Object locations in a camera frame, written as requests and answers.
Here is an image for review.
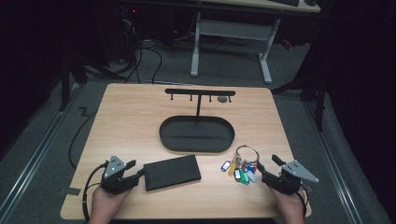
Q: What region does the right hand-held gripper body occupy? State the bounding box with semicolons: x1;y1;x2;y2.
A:
261;160;319;196

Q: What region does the black tape strip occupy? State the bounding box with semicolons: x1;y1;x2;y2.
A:
59;187;82;197

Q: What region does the grey metal frame desk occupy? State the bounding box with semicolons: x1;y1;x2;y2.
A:
190;0;321;85

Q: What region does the bundle of black cables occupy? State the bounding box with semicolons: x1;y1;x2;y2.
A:
122;18;163;85

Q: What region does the person's left hand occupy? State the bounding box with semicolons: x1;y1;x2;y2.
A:
88;186;133;224

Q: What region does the black keyboard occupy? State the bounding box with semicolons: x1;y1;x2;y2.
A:
269;0;301;7

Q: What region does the black metal stand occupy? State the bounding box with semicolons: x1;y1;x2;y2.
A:
58;50;125;113
270;69;329;132

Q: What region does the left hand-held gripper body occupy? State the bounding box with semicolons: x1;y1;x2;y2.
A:
100;154;134;195

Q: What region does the person's right hand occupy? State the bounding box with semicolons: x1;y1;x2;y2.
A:
268;186;307;224

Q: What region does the black wallet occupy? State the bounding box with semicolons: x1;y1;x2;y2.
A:
143;154;202;191

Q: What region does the black key holder with tray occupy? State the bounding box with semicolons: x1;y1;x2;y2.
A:
159;88;236;154

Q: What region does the left hand-held gripper cable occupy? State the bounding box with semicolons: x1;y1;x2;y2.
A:
81;161;110;224

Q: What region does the key ring with coloured tags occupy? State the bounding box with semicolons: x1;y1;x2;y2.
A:
220;145;261;186

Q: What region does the black floor cable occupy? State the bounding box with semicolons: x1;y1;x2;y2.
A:
68;106;99;171

